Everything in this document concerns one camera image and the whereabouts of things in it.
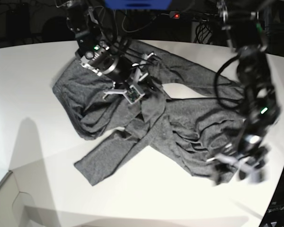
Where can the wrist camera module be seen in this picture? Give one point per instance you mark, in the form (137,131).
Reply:
(134,94)
(253,175)

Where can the grey long-sleeve t-shirt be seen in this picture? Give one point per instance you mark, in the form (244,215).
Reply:
(186,124)

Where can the black power strip red switch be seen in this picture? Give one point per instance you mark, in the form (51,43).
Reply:
(194,16)

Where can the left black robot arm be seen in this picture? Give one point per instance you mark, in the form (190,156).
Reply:
(259,106)

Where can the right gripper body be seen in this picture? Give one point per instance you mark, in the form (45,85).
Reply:
(139,75)

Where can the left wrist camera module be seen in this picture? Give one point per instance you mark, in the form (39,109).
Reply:
(253,175)

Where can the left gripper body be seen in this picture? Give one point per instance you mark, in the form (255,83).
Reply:
(254,158)

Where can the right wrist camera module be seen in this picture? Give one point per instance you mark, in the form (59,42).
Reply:
(134,94)

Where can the blue plastic panel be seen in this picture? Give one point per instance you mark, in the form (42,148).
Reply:
(138,4)

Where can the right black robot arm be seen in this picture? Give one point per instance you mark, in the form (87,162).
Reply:
(102,52)

